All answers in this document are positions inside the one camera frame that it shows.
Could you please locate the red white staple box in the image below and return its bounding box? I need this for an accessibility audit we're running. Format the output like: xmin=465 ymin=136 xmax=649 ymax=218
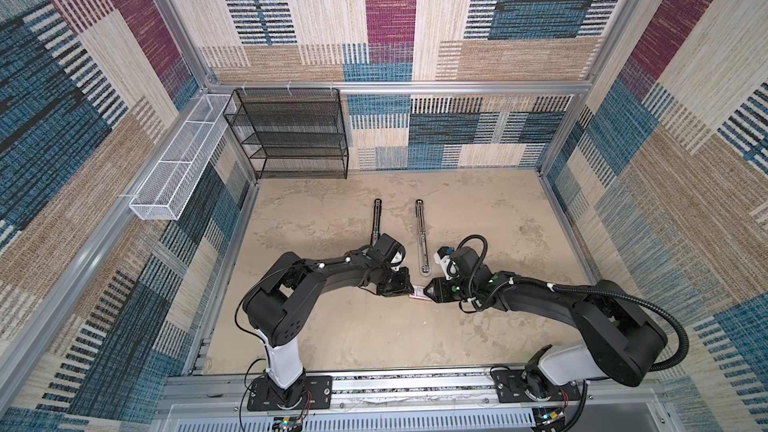
xmin=408 ymin=286 xmax=432 ymax=302

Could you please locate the grey silver stapler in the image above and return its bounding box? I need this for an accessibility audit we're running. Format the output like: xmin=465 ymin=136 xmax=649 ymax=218
xmin=415 ymin=199 xmax=431 ymax=277

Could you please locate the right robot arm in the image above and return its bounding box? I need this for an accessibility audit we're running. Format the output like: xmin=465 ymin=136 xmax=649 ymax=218
xmin=425 ymin=246 xmax=668 ymax=401

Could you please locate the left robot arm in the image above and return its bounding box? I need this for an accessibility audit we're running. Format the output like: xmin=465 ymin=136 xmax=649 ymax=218
xmin=235 ymin=234 xmax=414 ymax=411

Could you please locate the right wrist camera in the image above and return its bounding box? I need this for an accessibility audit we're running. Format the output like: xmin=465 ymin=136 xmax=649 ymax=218
xmin=434 ymin=246 xmax=459 ymax=280

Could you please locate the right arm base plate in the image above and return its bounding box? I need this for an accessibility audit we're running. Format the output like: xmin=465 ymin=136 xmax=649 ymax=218
xmin=489 ymin=366 xmax=582 ymax=404

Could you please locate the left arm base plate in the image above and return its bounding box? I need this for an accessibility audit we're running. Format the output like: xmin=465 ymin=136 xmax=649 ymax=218
xmin=246 ymin=374 xmax=333 ymax=412

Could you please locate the black wire shelf rack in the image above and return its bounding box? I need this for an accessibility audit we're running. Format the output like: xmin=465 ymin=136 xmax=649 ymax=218
xmin=223 ymin=88 xmax=349 ymax=179

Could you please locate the aluminium front rail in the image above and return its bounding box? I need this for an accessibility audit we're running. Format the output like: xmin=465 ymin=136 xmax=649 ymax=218
xmin=150 ymin=366 xmax=684 ymax=431

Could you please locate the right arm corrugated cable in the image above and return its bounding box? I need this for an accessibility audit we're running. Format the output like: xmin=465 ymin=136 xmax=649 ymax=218
xmin=452 ymin=233 xmax=690 ymax=432

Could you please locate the white mesh wall basket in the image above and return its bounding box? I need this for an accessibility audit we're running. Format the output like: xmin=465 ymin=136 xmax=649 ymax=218
xmin=129 ymin=94 xmax=230 ymax=221

